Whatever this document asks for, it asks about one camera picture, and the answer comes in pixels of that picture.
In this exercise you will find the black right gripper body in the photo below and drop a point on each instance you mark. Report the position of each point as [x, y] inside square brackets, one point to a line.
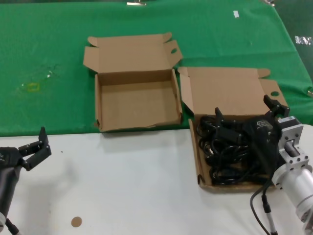
[262, 137]

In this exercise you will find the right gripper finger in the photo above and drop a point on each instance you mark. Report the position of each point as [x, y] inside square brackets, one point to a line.
[277, 107]
[230, 129]

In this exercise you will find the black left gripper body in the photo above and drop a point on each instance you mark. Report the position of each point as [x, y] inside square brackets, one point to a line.
[9, 166]

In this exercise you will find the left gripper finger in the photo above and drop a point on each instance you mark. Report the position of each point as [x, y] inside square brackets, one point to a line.
[36, 160]
[43, 139]

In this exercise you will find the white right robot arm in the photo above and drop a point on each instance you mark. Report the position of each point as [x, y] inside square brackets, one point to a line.
[296, 181]

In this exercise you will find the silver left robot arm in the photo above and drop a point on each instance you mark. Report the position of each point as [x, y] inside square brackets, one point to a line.
[1, 219]

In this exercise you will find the cardboard box with open lid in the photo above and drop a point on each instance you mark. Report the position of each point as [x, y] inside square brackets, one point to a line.
[225, 93]
[137, 107]

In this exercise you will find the clear tape scrap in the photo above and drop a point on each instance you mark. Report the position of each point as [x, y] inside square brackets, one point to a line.
[49, 74]

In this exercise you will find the crumpled silver foil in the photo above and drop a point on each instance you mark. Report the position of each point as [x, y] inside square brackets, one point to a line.
[303, 40]

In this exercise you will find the round brown cardboard disc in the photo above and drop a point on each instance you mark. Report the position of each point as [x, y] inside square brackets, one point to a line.
[76, 221]

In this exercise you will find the white tape piece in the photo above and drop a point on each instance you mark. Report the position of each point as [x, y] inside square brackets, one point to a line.
[236, 14]

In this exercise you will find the green table cloth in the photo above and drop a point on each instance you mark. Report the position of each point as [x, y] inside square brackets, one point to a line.
[49, 36]

